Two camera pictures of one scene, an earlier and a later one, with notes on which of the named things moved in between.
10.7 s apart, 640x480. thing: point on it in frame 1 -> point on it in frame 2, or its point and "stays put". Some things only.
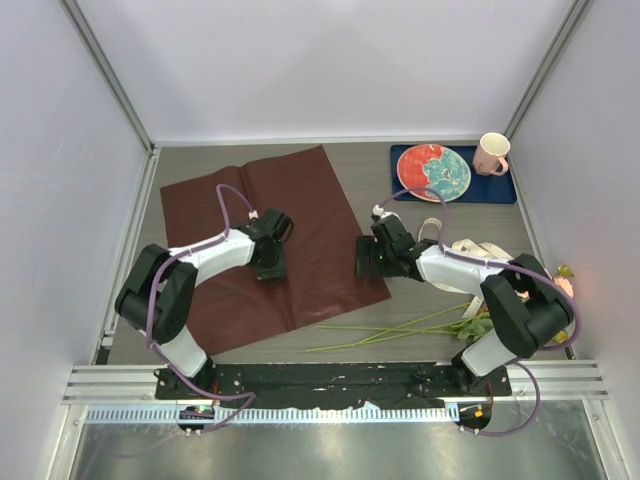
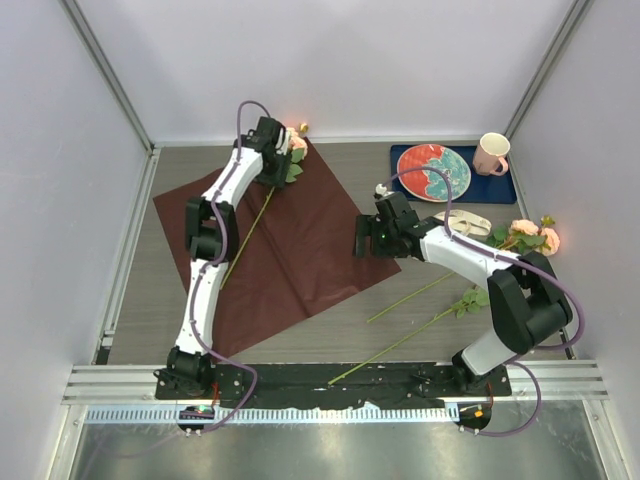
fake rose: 564,280 -> 522,237
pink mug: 489,158 stays put
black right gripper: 368,246 -> 368,225
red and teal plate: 435,167 stays put
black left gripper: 275,274 -> 278,179
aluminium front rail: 113,394 stays put
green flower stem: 466,324 -> 297,150
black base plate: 263,384 stays put
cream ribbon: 481,249 -> 464,223
